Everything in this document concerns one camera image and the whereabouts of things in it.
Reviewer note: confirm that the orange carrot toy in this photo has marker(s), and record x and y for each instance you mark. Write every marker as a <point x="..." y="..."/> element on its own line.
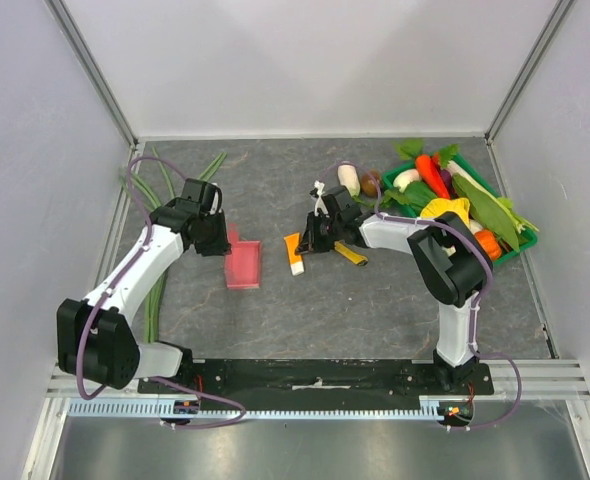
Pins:
<point x="431" y="176"/>

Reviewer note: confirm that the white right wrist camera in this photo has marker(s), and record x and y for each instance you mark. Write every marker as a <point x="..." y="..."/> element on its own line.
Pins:
<point x="316" y="194"/>

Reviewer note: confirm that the white radish toy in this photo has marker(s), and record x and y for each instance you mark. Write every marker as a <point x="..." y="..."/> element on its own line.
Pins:
<point x="349" y="178"/>

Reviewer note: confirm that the green leafy vegetable toy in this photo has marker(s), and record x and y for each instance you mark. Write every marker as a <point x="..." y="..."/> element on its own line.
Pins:
<point x="411" y="202"/>

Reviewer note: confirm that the yellow cabbage toy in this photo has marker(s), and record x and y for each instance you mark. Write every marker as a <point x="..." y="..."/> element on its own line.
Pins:
<point x="440" y="206"/>

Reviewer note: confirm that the pink express box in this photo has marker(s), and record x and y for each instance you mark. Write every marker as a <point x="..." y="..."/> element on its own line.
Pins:
<point x="242" y="266"/>

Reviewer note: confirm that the white cable duct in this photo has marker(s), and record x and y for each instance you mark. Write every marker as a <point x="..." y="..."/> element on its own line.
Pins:
<point x="176" y="409"/>

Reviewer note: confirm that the yellow utility knife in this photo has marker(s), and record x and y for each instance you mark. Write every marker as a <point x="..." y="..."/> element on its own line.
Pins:
<point x="354" y="257"/>

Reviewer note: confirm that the white turnip toy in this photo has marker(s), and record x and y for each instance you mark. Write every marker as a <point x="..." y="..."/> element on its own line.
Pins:
<point x="405" y="178"/>

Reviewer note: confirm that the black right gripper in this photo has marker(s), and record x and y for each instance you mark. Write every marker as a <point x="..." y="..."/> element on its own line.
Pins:
<point x="313" y="234"/>

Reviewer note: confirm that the brown mushroom toy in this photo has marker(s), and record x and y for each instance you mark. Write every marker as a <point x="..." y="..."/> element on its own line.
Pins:
<point x="371" y="183"/>

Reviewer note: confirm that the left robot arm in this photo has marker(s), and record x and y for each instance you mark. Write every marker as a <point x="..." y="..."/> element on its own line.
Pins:
<point x="94" y="338"/>

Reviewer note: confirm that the orange white tube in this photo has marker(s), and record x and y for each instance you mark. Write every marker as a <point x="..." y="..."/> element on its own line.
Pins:
<point x="295" y="260"/>

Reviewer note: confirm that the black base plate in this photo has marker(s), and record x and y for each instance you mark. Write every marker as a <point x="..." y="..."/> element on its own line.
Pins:
<point x="227" y="377"/>

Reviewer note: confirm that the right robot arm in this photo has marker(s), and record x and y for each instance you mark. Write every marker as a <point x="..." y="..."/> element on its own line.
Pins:
<point x="453" y="265"/>

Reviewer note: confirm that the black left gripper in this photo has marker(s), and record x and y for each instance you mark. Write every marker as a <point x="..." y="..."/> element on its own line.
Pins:
<point x="220" y="246"/>

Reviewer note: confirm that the orange pumpkin toy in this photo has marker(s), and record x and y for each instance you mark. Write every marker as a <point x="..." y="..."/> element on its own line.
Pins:
<point x="489" y="244"/>

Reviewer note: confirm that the green corn toy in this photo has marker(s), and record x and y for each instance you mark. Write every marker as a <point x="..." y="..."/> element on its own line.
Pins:
<point x="495" y="214"/>

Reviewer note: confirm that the green long beans bundle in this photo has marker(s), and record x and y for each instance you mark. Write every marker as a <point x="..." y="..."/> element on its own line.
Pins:
<point x="150" y="201"/>

